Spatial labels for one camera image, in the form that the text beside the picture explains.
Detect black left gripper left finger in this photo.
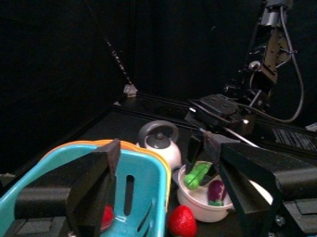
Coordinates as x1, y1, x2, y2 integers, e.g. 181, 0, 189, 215
13, 138, 122, 237

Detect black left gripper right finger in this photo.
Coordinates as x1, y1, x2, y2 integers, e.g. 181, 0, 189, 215
203, 131, 317, 237

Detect blue plastic basket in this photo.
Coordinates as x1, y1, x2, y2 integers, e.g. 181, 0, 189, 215
0, 143, 168, 237

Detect green toy pea pod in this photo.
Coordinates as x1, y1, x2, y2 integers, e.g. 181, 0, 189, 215
183, 160, 212, 191

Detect red toy tomato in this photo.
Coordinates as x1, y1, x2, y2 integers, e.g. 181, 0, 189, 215
98, 204, 114, 233

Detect purple toy eggplant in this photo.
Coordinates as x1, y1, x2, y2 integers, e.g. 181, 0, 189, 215
207, 180, 227, 207

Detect white plastic bowl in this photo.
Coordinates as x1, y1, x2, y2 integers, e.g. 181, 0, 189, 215
175, 164, 275, 224

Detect red toy strawberry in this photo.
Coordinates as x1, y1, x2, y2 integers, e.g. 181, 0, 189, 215
167, 205, 197, 237

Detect black ribbed arm base plate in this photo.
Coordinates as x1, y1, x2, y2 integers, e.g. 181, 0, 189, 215
270, 127, 317, 153

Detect white toy kettle grey handle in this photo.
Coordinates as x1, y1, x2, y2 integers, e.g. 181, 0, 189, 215
136, 119, 183, 171

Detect grey robot arm cable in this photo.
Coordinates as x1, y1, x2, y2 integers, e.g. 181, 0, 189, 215
236, 5, 307, 124

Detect white corner bracket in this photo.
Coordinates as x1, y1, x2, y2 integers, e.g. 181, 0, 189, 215
122, 83, 138, 98

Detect thin diagonal frame rod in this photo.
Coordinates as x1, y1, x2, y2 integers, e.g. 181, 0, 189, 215
84, 0, 134, 87

